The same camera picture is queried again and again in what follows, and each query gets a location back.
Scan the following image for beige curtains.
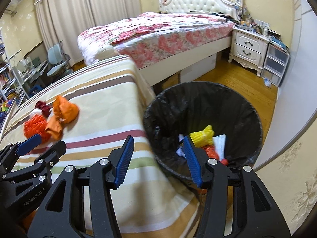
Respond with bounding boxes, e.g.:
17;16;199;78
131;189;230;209
34;0;141;64

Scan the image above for white tube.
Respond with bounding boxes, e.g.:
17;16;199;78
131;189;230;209
213;134;226;161

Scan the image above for white tufted headboard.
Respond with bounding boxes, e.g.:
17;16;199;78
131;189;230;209
158;0;243;20

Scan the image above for grey-green desk chair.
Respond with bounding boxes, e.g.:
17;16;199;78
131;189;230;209
47;41;73;79

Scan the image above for study desk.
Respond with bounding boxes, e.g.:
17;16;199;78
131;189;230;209
12;60;48;99

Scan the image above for dark red satin cloth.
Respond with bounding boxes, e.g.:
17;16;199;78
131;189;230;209
35;101;51;118

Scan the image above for red bottle black cap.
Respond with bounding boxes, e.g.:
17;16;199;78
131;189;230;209
220;156;236;165

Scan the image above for plastic drawer unit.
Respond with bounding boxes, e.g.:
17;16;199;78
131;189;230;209
260;43;290;87

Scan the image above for white bed frame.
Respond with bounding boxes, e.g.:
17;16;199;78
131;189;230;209
139;36;232;86

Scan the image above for orange plastic bag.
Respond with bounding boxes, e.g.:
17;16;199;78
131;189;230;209
45;95;79;140

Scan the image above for orange-red foam net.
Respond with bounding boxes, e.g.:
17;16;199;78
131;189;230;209
24;115;51;143

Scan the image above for red plastic bag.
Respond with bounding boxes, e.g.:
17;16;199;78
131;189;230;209
203;145;219;160

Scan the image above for striped bed sheet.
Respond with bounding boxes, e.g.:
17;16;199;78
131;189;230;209
1;55;199;237

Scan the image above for wall air conditioner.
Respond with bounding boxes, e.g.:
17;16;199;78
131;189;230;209
4;0;18;17

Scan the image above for yellow foam net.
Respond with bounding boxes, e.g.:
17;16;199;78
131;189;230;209
190;125;214;148

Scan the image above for white round bed post knob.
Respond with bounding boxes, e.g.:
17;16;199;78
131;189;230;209
95;45;120;61

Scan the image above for floral bedspread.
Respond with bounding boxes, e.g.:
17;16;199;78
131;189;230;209
77;12;235;69

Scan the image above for white nightstand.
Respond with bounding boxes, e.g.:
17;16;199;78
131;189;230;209
228;26;269;77

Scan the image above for white bookshelf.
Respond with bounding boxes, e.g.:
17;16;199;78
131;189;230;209
0;27;28;106

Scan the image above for black lined trash bin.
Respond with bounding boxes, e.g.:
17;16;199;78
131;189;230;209
143;81;263;187

